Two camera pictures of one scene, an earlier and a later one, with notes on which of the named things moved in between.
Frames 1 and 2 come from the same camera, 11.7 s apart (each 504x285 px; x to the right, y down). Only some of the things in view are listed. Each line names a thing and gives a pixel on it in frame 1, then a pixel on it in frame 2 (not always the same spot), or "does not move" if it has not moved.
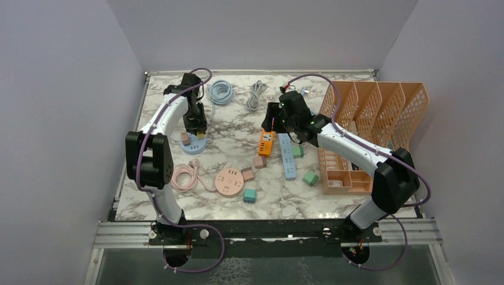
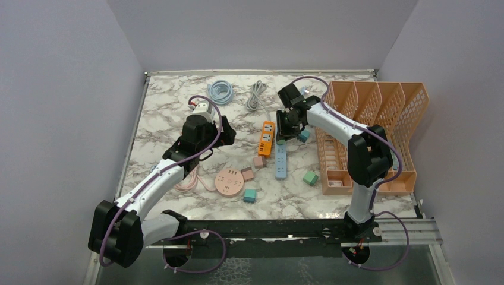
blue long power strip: x=287 y=156 → x=280 y=159
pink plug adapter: x=259 y=162 does not move
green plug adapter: x=310 y=178 does not move
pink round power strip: x=229 y=182 does not move
